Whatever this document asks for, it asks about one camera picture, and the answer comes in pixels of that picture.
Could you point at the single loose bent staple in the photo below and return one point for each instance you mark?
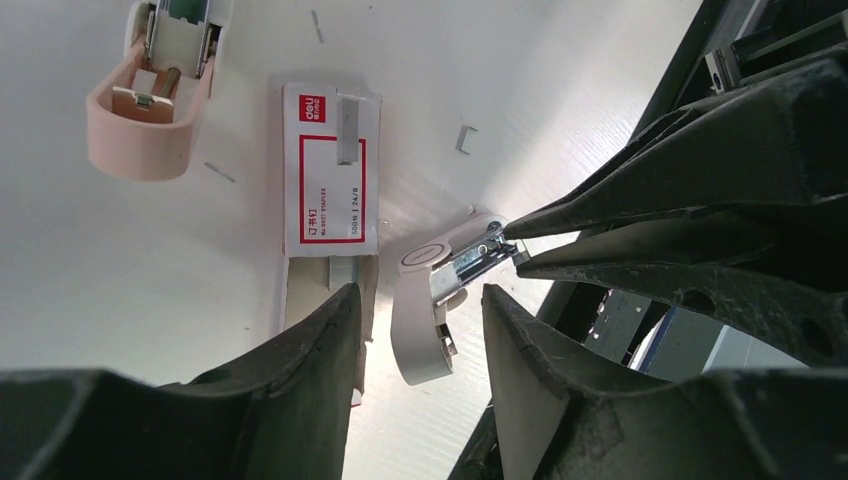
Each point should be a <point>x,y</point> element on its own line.
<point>465,139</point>

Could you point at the silver staple strip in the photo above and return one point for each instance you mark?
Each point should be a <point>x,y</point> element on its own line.
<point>341,271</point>

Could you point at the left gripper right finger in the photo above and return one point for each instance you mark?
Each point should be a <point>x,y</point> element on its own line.
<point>565,412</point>

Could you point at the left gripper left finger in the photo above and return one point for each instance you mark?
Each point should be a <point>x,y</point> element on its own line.
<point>279,411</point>

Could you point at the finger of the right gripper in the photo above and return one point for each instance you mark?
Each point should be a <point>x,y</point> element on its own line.
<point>782,141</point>
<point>723,275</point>

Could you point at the red white staple box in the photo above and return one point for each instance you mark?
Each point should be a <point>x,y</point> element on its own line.
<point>330,139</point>

